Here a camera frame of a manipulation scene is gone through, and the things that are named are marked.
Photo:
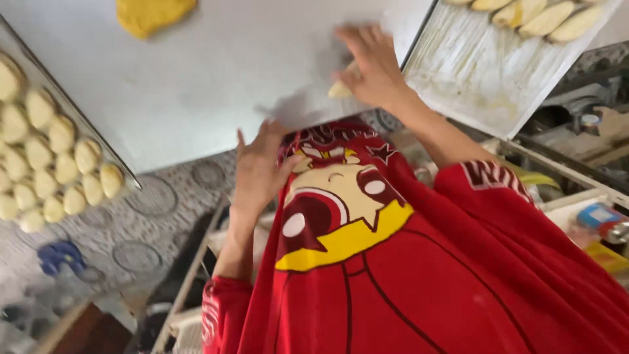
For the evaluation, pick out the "person's right hand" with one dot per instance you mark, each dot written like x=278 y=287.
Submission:
x=378 y=78

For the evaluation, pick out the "row of shaped dough rolls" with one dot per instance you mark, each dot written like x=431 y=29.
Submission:
x=545 y=18

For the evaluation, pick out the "person's left hand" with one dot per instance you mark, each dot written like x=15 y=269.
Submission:
x=255 y=169

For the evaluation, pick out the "pale oblong dough piece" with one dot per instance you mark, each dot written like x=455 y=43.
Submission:
x=340 y=89

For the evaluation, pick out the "white table frame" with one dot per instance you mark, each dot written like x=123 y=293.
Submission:
x=189 y=275

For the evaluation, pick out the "brown wooden furniture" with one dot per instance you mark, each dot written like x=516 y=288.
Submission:
x=83 y=332

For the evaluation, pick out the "yellow dough lump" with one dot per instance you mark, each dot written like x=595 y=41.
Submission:
x=147 y=14

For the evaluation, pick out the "group of round dough buns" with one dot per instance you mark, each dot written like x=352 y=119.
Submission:
x=44 y=162

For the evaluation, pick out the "metal tray with round buns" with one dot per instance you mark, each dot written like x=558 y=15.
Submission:
x=98 y=132

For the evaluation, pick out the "cluttered under-table shelf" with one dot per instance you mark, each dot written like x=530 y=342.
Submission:
x=585 y=162

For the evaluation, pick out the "greased metal baking tray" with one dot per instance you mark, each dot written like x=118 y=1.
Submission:
x=471 y=78

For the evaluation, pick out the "blue sandal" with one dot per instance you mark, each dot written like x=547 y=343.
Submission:
x=59 y=255

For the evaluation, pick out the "red printed shirt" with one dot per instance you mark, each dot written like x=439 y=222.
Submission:
x=393 y=275

